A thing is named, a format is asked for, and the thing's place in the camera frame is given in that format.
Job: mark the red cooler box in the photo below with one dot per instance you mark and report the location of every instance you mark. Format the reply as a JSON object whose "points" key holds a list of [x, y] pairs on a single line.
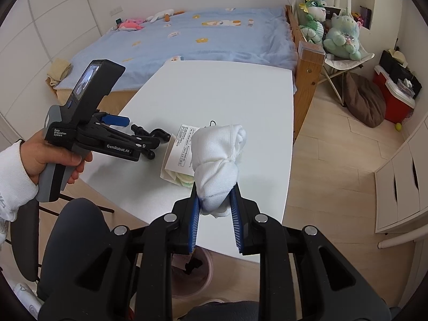
{"points": [[393, 103]]}

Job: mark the pale green yellow packet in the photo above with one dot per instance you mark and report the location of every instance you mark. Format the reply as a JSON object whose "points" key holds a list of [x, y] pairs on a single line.
{"points": [[184, 180]]}

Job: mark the white sock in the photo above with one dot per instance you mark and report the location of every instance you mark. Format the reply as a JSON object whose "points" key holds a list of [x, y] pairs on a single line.
{"points": [[217, 160]]}

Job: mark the white drawer cabinet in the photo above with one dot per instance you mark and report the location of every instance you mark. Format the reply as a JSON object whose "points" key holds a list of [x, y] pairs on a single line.
{"points": [[404, 187]]}

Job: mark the brown cushion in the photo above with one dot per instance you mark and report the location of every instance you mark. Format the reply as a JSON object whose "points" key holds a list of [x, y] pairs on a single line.
{"points": [[364, 102]]}

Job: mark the dark book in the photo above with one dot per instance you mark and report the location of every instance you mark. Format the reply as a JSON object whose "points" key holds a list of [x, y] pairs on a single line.
{"points": [[365, 16]]}

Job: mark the bed with blue blanket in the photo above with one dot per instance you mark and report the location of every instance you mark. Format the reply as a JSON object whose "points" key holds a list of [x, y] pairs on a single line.
{"points": [[217, 43]]}

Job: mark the white goose plush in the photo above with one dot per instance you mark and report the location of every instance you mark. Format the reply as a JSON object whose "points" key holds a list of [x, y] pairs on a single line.
{"points": [[160, 16]]}

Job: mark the white wardrobe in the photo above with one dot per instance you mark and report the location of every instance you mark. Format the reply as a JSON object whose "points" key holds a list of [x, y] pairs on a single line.
{"points": [[40, 23]]}

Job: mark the person's left hand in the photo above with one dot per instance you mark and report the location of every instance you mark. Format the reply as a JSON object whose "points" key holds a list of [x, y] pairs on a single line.
{"points": [[36, 157]]}

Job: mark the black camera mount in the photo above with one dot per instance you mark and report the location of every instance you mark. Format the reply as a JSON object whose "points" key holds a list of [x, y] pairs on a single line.
{"points": [[162, 135]]}

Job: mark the pink plush toy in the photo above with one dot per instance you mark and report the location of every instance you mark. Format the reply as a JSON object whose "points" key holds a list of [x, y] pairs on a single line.
{"points": [[130, 25]]}

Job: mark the wooden bed frame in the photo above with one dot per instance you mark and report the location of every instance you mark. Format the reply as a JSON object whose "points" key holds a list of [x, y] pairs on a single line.
{"points": [[306, 83]]}

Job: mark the mint dinosaur plush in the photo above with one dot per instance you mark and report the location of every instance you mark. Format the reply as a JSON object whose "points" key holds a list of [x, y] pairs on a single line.
{"points": [[342, 36]]}

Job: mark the person's right leg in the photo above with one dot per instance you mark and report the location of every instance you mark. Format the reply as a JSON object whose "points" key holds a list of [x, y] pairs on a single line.
{"points": [[230, 311]]}

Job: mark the clear corner guard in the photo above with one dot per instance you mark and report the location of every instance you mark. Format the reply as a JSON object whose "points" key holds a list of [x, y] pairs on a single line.
{"points": [[311, 48]]}

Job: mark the white patterned shirt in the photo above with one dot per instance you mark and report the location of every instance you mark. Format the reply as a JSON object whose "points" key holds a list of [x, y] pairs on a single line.
{"points": [[28, 301]]}

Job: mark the tan bed skirt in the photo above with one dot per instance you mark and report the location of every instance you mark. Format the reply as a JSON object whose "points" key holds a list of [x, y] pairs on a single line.
{"points": [[117, 98]]}

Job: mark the white cardboard box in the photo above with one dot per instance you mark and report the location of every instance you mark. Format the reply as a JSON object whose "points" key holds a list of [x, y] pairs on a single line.
{"points": [[180, 150]]}

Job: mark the white wall switch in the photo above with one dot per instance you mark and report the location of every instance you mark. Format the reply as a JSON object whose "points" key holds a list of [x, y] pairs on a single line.
{"points": [[115, 12]]}

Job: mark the pink translucent bin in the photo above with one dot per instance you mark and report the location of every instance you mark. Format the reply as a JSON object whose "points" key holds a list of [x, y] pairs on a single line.
{"points": [[200, 284]]}

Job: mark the white folding chair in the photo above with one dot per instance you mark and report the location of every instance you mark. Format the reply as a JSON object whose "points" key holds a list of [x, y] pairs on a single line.
{"points": [[344, 63]]}

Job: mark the pale yellow hat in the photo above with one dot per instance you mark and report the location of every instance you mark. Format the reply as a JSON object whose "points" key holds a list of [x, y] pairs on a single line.
{"points": [[398, 57]]}

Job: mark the person's left forearm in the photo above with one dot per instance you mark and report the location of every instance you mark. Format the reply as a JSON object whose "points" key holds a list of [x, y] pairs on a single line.
{"points": [[16, 187]]}

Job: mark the white rounded bar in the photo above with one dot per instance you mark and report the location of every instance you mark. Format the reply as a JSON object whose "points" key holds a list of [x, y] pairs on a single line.
{"points": [[398, 239]]}

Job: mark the folded yellow towel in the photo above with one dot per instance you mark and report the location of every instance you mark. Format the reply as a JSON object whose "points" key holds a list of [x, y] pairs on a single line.
{"points": [[58, 72]]}

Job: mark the black chair armrest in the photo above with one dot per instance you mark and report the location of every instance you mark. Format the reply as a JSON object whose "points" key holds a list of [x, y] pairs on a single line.
{"points": [[25, 240]]}

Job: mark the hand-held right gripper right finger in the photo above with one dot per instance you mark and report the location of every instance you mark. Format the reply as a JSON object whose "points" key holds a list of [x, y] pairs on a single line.
{"points": [[235, 224]]}

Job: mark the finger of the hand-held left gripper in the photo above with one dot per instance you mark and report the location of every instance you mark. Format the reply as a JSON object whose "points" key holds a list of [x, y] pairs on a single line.
{"points": [[117, 121], [120, 137]]}

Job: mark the green dragon plush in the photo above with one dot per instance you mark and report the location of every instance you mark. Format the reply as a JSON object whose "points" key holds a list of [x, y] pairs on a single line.
{"points": [[312, 26]]}

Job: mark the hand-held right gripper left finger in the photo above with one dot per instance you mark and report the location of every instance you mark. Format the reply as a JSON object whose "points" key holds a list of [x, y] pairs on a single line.
{"points": [[195, 224]]}

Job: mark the black printed box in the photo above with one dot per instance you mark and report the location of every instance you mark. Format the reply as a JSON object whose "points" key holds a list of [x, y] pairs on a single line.
{"points": [[331, 11]]}

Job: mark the black bag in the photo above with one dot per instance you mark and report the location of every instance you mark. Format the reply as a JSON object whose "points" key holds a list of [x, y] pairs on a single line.
{"points": [[394, 70]]}

